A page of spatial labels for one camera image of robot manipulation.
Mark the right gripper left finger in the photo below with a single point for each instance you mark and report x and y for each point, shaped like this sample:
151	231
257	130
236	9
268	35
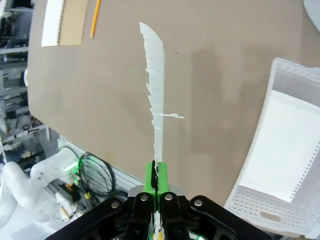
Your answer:
140	215

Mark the spiral notebook with brown cover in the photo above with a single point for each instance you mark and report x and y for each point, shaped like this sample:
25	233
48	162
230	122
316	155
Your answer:
72	22

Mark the white perforated plastic basket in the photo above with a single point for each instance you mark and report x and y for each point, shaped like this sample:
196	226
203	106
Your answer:
252	210

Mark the yellow pencil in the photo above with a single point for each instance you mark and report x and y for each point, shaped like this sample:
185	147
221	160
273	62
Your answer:
95	18

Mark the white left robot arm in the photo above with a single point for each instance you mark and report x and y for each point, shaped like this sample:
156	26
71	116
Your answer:
17	190

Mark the white cylindrical bin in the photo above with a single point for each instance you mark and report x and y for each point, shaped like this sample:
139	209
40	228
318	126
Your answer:
312	12

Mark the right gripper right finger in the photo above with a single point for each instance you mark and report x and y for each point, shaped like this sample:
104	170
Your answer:
172	215

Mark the cluttered equipment shelf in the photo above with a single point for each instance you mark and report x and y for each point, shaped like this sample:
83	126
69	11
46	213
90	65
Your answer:
15	30

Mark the torn white notebook sheet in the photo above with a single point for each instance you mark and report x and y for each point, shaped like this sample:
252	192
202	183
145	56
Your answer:
156	75

